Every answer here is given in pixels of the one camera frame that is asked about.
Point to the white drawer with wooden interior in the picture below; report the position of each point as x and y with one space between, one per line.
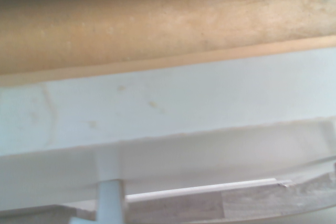
168 103

